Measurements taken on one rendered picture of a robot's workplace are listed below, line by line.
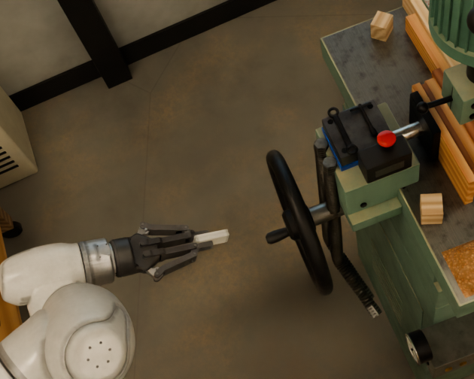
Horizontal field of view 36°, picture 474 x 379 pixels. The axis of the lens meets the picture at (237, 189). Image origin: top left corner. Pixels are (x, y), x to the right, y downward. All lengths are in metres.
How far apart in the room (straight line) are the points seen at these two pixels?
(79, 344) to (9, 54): 1.89
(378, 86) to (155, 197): 1.18
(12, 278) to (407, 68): 0.83
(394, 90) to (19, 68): 1.57
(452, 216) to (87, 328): 0.70
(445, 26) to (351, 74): 0.42
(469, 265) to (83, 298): 0.64
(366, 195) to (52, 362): 0.66
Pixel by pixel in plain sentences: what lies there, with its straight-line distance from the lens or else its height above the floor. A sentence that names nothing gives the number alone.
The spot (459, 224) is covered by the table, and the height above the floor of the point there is 0.90.
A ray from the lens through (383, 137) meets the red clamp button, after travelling 1.21.
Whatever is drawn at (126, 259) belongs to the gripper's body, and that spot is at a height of 0.82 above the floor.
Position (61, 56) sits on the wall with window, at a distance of 2.67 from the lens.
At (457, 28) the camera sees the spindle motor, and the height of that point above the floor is 1.27.
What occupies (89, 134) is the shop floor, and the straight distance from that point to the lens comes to 2.64.
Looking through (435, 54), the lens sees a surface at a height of 0.94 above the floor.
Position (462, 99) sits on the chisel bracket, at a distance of 1.20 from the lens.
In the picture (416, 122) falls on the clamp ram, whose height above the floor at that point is 0.96.
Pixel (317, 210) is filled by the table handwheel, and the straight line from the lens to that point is 1.37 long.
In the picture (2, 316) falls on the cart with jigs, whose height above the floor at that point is 0.18.
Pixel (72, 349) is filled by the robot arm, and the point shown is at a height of 1.35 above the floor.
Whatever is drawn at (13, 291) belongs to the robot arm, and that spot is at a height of 0.89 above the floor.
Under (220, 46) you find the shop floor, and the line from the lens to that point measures 2.71.
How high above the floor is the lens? 2.06
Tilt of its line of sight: 60 degrees down
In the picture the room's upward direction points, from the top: 22 degrees counter-clockwise
